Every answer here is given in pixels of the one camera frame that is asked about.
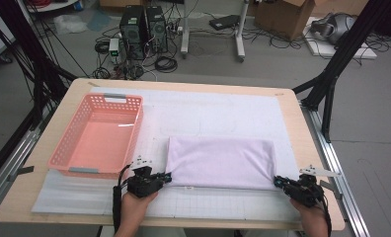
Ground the cardboard box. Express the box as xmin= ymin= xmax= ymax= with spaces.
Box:
xmin=254 ymin=0 xmax=316 ymax=41

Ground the lavender cat print cloth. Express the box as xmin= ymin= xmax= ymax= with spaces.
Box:
xmin=165 ymin=135 xmax=278 ymax=192

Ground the black computer tower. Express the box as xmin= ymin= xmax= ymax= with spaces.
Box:
xmin=145 ymin=5 xmax=169 ymax=54
xmin=118 ymin=4 xmax=148 ymax=61

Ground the black flat device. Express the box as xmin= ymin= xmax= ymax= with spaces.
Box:
xmin=208 ymin=14 xmax=241 ymax=32

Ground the black frame post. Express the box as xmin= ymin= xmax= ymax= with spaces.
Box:
xmin=291 ymin=0 xmax=391 ymax=143
xmin=0 ymin=0 xmax=78 ymax=129

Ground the white metal stand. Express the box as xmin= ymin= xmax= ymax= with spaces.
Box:
xmin=180 ymin=0 xmax=251 ymax=63

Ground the grey table bracket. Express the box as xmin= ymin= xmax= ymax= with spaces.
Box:
xmin=6 ymin=165 xmax=35 ymax=182
xmin=320 ymin=179 xmax=344 ymax=200

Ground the clear plastic bag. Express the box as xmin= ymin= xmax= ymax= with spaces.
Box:
xmin=53 ymin=13 xmax=88 ymax=36

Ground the person's left hand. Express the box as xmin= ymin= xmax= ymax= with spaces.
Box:
xmin=120 ymin=191 xmax=160 ymax=226

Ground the blue sheet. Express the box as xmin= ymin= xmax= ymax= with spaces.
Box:
xmin=86 ymin=9 xmax=113 ymax=33

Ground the right hand-held gripper cable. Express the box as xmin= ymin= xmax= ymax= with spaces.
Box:
xmin=316 ymin=192 xmax=333 ymax=237

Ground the pink plastic basket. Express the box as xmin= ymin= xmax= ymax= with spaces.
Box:
xmin=47 ymin=92 xmax=144 ymax=181

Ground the white power adapter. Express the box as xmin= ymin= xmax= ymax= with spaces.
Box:
xmin=108 ymin=38 xmax=120 ymax=63

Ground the white grid mat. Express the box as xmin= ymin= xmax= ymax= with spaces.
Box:
xmin=31 ymin=86 xmax=303 ymax=222

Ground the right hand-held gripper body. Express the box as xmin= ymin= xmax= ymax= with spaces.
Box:
xmin=282 ymin=165 xmax=341 ymax=208

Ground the grey and black device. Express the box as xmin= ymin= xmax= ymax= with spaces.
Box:
xmin=310 ymin=12 xmax=357 ymax=45

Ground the white round table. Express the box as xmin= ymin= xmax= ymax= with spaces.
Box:
xmin=25 ymin=0 xmax=83 ymax=14

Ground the black cable coil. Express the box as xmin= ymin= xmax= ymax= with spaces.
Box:
xmin=154 ymin=55 xmax=179 ymax=73

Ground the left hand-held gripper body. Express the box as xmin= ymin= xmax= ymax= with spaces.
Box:
xmin=126 ymin=155 xmax=167 ymax=198

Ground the person's right hand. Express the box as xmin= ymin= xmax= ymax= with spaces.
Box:
xmin=289 ymin=197 xmax=330 ymax=234

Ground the white board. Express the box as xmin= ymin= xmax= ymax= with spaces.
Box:
xmin=302 ymin=16 xmax=378 ymax=60

